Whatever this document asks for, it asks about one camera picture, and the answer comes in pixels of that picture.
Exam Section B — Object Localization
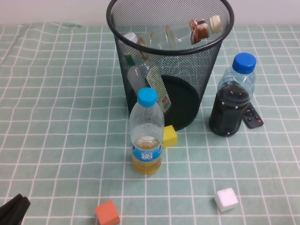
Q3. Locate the black remote control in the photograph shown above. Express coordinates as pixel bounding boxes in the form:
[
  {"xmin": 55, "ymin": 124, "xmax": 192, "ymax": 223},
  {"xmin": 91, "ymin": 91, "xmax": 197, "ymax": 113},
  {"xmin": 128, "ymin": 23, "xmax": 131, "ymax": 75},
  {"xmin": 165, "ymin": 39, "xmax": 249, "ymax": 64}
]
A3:
[{"xmin": 242, "ymin": 101, "xmax": 264, "ymax": 129}]

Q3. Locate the light-blue-capped bottle yellow liquid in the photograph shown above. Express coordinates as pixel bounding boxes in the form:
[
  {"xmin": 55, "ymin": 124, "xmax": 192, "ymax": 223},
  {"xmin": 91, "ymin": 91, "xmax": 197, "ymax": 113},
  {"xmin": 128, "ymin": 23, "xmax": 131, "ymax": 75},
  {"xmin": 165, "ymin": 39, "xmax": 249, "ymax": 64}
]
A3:
[{"xmin": 129, "ymin": 87, "xmax": 165, "ymax": 176}]

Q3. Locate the white cube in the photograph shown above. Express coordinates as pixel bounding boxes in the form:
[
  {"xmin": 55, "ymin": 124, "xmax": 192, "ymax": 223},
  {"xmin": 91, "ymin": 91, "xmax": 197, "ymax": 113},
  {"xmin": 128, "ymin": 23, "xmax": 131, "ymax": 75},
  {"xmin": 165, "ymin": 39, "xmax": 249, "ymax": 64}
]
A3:
[{"xmin": 214, "ymin": 187, "xmax": 240, "ymax": 213}]

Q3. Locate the green checked tablecloth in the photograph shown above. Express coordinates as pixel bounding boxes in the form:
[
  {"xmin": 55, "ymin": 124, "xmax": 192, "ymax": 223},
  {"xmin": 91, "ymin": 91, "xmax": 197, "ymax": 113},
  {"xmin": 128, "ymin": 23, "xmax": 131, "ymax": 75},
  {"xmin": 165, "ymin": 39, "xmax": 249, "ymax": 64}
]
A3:
[{"xmin": 0, "ymin": 22, "xmax": 300, "ymax": 225}]

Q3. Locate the yellow block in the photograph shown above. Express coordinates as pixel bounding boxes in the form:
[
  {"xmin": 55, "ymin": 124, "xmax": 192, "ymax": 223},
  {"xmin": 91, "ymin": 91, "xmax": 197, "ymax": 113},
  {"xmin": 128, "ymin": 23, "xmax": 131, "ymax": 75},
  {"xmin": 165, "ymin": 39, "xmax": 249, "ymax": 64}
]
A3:
[{"xmin": 162, "ymin": 125, "xmax": 178, "ymax": 149}]

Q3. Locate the clear bottle white cap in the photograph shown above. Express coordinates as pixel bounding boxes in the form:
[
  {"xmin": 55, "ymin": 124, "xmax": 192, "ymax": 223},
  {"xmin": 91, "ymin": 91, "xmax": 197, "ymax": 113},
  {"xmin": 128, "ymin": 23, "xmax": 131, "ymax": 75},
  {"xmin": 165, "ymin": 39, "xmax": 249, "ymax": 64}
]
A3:
[{"xmin": 121, "ymin": 32, "xmax": 172, "ymax": 113}]

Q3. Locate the black mesh wastebasket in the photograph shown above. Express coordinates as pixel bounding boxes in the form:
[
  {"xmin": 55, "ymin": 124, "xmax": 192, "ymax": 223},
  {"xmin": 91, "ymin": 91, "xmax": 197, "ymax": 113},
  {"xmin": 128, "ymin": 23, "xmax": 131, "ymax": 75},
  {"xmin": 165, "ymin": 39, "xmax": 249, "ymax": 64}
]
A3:
[{"xmin": 105, "ymin": 0, "xmax": 235, "ymax": 132}]

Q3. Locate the beige-capped bottle brown neck wrap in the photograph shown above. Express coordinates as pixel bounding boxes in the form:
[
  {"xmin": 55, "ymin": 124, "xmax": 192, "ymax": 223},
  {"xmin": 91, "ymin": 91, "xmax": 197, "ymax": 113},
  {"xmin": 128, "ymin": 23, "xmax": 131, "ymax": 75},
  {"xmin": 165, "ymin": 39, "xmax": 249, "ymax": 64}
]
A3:
[{"xmin": 137, "ymin": 15, "xmax": 223, "ymax": 61}]

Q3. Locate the blue-capped bottle dark liquid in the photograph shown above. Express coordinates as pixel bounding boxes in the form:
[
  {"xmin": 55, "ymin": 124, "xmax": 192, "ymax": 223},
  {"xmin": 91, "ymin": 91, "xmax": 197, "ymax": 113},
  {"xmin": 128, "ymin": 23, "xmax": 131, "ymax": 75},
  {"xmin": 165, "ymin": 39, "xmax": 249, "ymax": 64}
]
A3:
[{"xmin": 209, "ymin": 52, "xmax": 257, "ymax": 137}]

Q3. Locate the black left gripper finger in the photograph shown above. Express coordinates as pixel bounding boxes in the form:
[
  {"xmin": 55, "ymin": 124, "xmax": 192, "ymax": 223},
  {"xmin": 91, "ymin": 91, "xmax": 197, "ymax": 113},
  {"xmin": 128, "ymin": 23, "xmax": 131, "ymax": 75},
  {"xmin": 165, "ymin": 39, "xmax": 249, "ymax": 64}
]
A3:
[{"xmin": 0, "ymin": 194, "xmax": 23, "ymax": 215}]

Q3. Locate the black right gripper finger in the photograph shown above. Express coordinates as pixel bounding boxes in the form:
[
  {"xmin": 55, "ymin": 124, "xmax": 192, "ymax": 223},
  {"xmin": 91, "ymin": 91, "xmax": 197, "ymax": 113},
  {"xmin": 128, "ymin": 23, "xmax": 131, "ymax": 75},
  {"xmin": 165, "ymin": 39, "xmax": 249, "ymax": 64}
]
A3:
[{"xmin": 0, "ymin": 197, "xmax": 31, "ymax": 225}]

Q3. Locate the orange cube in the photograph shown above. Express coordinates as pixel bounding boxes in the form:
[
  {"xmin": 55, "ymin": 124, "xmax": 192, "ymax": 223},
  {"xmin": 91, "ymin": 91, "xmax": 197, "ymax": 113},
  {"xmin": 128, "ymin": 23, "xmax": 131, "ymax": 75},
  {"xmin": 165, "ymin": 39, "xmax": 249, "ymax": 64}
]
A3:
[{"xmin": 94, "ymin": 200, "xmax": 121, "ymax": 225}]

